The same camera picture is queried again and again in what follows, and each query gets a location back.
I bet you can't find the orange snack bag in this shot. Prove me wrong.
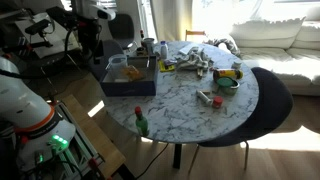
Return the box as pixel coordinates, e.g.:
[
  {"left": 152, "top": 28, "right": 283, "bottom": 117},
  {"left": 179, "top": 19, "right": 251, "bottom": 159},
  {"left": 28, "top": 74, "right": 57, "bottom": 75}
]
[{"left": 121, "top": 64, "right": 146, "bottom": 82}]

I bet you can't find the blue cardboard box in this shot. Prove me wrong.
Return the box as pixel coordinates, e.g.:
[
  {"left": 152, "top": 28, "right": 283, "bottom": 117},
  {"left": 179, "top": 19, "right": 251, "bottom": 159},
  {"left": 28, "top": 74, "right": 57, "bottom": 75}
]
[{"left": 99, "top": 54, "right": 158, "bottom": 98}]

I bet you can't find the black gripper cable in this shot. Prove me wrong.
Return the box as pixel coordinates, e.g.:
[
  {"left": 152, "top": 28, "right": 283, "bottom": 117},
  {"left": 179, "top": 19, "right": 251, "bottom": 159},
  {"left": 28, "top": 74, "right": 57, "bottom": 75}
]
[{"left": 63, "top": 25, "right": 81, "bottom": 56}]

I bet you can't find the wooden kid chair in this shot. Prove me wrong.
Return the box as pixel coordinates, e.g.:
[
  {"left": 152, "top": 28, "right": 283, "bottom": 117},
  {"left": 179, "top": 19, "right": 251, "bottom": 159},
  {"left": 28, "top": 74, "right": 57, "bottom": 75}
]
[{"left": 184, "top": 29, "right": 208, "bottom": 43}]

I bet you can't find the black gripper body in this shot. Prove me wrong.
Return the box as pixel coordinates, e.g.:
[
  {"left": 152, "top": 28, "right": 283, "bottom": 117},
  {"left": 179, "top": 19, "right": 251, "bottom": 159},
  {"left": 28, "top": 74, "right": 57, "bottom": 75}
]
[{"left": 77, "top": 19, "right": 103, "bottom": 46}]

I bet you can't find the grey flat panel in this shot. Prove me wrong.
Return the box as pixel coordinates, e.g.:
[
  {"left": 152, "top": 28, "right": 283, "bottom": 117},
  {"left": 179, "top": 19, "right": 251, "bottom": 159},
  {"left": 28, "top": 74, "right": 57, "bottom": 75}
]
[{"left": 14, "top": 12, "right": 81, "bottom": 61}]

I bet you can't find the beige curtain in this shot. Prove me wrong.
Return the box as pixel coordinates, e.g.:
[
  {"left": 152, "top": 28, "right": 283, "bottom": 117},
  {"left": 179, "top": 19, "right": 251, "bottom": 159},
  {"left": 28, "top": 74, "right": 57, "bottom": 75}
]
[{"left": 149, "top": 0, "right": 194, "bottom": 43}]

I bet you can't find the rusty tin can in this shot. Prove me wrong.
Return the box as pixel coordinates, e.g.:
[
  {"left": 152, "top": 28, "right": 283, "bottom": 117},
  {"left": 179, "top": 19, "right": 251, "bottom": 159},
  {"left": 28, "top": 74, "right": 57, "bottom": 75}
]
[{"left": 135, "top": 46, "right": 148, "bottom": 57}]

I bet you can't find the dark office chair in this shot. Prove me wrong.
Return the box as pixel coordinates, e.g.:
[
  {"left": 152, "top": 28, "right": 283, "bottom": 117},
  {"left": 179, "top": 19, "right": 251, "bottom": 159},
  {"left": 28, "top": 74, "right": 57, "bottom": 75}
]
[{"left": 108, "top": 13, "right": 136, "bottom": 49}]

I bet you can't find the green bowl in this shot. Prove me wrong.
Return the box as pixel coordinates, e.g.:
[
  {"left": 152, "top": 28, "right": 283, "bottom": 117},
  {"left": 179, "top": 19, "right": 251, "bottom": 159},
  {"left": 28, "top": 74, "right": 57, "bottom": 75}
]
[{"left": 216, "top": 76, "right": 240, "bottom": 96}]

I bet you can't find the black camera on tripod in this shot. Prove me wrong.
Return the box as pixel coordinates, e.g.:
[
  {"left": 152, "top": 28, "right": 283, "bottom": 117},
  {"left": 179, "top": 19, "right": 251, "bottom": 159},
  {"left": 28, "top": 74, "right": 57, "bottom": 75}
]
[{"left": 24, "top": 18, "right": 54, "bottom": 38}]

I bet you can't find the yellow can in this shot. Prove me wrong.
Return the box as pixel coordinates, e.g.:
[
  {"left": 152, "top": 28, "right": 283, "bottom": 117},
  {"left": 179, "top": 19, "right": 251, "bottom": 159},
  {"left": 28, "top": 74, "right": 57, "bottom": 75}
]
[{"left": 213, "top": 68, "right": 245, "bottom": 83}]

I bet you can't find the clear plastic container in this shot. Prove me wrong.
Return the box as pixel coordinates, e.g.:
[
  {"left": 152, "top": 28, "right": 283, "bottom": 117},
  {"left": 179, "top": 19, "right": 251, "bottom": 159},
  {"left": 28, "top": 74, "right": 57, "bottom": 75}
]
[{"left": 108, "top": 53, "right": 129, "bottom": 81}]

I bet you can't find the striped patterned cushion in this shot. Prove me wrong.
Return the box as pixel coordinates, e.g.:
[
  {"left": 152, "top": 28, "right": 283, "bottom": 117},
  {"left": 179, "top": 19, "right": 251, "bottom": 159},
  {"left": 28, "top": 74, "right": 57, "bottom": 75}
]
[{"left": 203, "top": 37, "right": 242, "bottom": 58}]

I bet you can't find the yellow packet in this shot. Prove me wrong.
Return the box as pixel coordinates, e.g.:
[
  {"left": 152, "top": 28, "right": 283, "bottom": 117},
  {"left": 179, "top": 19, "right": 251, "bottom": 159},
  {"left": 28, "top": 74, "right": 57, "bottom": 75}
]
[{"left": 157, "top": 59, "right": 176, "bottom": 73}]

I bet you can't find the dark blue round chair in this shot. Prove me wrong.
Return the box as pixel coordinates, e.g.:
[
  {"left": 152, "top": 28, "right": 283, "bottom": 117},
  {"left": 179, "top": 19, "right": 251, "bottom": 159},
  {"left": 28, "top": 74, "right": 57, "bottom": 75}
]
[{"left": 188, "top": 66, "right": 295, "bottom": 174}]

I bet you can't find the green sauce bottle red cap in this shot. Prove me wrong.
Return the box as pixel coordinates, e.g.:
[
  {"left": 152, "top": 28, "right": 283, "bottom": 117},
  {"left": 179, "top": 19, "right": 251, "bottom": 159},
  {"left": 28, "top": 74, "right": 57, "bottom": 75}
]
[{"left": 134, "top": 105, "right": 150, "bottom": 138}]

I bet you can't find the small white jar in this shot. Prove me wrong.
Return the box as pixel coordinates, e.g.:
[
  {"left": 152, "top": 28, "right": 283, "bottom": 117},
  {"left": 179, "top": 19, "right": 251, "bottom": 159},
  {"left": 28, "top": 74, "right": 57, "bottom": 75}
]
[{"left": 231, "top": 59, "right": 243, "bottom": 70}]

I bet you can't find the grey metal cup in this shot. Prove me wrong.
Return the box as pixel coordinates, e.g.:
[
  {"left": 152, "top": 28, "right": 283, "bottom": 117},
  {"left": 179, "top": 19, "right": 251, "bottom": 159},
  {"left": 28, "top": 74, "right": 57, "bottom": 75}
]
[{"left": 142, "top": 37, "right": 156, "bottom": 56}]

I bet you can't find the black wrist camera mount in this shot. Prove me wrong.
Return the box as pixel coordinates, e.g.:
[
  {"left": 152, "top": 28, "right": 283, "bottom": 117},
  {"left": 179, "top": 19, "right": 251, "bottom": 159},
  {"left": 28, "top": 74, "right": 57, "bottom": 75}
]
[{"left": 45, "top": 5, "right": 81, "bottom": 30}]

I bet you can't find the white tube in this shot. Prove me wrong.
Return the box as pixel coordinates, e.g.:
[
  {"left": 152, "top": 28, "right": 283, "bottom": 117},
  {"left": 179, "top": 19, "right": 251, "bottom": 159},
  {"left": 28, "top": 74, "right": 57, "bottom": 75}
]
[{"left": 195, "top": 89, "right": 214, "bottom": 107}]

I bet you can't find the white couch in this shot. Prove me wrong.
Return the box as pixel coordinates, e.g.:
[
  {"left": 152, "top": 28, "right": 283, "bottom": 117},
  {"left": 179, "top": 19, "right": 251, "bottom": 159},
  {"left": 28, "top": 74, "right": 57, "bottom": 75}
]
[{"left": 229, "top": 6, "right": 320, "bottom": 98}]

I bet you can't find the white bottle blue cap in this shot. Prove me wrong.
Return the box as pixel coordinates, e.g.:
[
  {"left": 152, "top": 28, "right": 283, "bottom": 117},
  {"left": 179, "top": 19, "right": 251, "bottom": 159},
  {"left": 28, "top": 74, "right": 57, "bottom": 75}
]
[{"left": 159, "top": 40, "right": 169, "bottom": 60}]

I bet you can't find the red and black clamp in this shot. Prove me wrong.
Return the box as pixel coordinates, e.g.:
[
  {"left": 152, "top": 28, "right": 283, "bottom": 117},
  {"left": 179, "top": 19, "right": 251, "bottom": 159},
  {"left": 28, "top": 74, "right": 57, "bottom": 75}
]
[{"left": 87, "top": 156, "right": 101, "bottom": 171}]

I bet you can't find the black floor cable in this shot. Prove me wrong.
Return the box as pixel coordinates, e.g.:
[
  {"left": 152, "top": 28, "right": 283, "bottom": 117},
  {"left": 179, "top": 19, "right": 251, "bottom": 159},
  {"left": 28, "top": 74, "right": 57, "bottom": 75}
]
[{"left": 134, "top": 142, "right": 170, "bottom": 180}]

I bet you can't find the small red lid jar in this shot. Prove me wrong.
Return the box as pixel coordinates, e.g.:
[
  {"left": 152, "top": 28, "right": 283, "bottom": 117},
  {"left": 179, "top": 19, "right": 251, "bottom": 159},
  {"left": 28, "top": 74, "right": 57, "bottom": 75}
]
[{"left": 211, "top": 96, "right": 224, "bottom": 109}]

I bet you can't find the aluminium rail frame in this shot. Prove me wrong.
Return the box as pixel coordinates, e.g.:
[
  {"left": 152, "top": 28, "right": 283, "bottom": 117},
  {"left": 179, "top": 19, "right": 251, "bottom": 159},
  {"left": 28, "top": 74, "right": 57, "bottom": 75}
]
[{"left": 49, "top": 101, "right": 104, "bottom": 180}]

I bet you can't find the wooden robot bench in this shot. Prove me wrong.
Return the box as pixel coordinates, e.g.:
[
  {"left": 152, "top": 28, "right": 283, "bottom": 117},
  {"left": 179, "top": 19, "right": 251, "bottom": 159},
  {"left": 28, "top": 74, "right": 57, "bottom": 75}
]
[{"left": 54, "top": 94, "right": 127, "bottom": 179}]

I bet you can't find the white grey cloth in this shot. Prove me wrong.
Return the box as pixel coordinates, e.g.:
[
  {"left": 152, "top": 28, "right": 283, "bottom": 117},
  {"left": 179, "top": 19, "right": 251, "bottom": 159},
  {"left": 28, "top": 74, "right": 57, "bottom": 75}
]
[{"left": 173, "top": 44, "right": 214, "bottom": 78}]

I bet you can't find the black table pedestal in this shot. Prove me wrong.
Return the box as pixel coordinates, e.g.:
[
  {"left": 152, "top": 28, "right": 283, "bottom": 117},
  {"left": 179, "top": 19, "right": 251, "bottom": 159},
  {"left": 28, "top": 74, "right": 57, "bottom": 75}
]
[{"left": 172, "top": 143, "right": 183, "bottom": 169}]

